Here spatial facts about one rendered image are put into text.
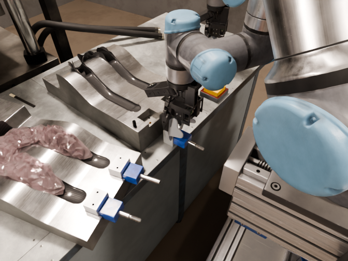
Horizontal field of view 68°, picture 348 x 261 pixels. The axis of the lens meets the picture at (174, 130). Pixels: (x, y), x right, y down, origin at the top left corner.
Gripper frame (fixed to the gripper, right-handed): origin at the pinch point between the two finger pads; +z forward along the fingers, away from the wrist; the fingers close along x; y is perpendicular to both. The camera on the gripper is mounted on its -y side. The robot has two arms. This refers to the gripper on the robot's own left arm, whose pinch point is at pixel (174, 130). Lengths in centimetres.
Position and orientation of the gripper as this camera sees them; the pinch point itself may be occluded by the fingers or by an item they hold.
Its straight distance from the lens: 78.6
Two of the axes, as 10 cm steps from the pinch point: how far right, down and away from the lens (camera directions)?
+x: 5.6, -6.0, 5.8
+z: 0.0, 7.0, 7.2
